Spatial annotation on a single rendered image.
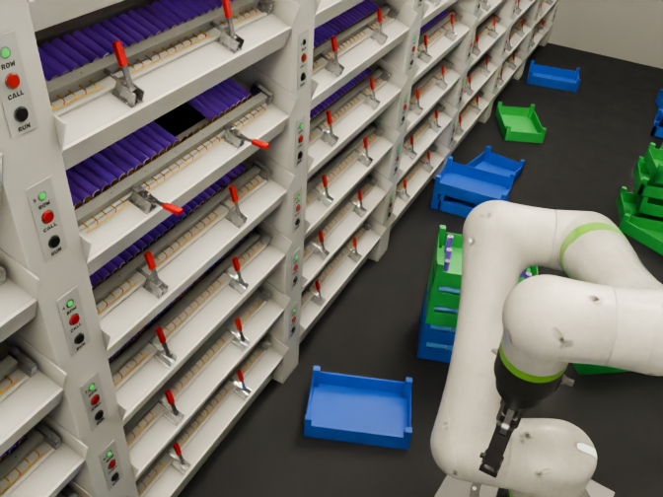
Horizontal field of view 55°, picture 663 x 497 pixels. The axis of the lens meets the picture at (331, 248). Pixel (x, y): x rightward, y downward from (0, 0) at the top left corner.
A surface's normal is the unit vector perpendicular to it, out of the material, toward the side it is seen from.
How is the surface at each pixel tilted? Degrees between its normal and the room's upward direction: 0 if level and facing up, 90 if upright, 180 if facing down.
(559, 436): 2
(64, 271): 90
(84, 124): 21
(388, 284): 0
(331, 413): 0
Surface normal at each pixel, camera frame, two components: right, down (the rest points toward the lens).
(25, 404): 0.37, -0.61
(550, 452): -0.05, -0.61
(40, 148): 0.88, 0.33
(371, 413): 0.07, -0.78
